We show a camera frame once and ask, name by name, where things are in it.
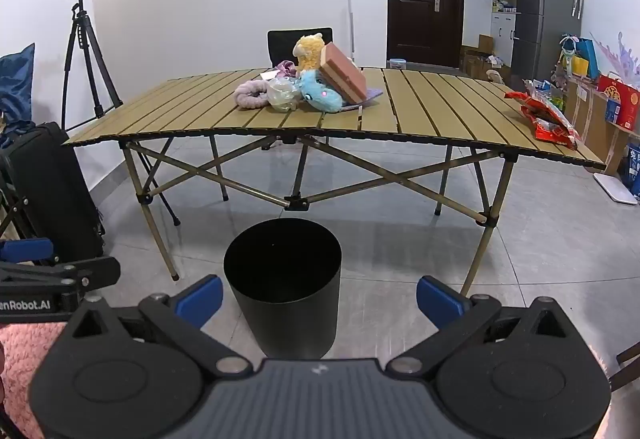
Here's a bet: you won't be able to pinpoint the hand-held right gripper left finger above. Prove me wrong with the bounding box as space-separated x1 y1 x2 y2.
59 275 253 377

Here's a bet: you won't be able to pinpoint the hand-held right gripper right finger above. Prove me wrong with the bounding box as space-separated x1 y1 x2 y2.
386 275 585 377

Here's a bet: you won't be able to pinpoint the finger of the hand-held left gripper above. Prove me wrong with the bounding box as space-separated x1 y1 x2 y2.
0 238 55 266
0 256 122 294

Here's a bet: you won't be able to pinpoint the black round trash bin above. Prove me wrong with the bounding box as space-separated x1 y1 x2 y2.
223 218 343 360

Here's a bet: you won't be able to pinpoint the lilac fluffy plush toy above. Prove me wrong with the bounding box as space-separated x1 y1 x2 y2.
235 80 273 111

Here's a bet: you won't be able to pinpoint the lavender cloth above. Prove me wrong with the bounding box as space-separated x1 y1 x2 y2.
341 88 385 111

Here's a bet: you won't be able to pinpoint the clear plastic cup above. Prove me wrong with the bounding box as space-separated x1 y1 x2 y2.
266 78 302 112

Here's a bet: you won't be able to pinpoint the blue plush toy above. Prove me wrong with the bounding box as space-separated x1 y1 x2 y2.
299 70 346 112

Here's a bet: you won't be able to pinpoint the brown box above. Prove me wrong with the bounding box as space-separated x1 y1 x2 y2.
320 42 368 104

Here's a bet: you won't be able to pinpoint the yellow plush toy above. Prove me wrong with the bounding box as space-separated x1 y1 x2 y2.
292 34 327 72

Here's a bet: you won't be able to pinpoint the black folding trolley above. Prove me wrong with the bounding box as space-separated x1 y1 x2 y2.
0 154 32 240

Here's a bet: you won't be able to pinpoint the black suitcase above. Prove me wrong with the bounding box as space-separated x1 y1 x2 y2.
0 122 106 265

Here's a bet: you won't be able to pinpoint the blue pillow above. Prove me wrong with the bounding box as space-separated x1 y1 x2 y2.
0 43 36 122

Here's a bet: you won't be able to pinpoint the tan folding table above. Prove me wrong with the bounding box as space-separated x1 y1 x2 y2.
61 66 608 297

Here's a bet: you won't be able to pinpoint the red snack bag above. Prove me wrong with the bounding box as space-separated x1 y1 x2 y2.
505 80 581 150

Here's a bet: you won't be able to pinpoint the white bathroom scale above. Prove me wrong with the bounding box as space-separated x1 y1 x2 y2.
593 172 640 206

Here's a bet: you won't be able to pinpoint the black tripod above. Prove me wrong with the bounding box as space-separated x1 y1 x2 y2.
61 0 182 227

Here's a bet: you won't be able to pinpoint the blue printed box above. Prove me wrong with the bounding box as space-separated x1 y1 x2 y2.
620 142 640 197

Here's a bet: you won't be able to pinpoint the large cardboard box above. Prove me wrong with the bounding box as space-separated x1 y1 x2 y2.
565 76 640 170

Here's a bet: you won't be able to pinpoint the stacked cardboard boxes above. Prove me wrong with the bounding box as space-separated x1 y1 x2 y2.
461 35 501 81

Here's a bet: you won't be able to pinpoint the black folding chair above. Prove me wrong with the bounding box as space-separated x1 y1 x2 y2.
209 28 335 203

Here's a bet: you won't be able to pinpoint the red gift box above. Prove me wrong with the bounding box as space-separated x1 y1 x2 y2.
597 74 640 129

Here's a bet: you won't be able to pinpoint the blue gift bag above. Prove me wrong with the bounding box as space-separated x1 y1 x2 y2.
575 38 603 80

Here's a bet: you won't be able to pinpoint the white mop pole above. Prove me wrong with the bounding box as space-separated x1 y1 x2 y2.
346 0 358 65

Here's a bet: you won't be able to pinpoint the grey refrigerator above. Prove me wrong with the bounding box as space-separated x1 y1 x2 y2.
511 0 583 81

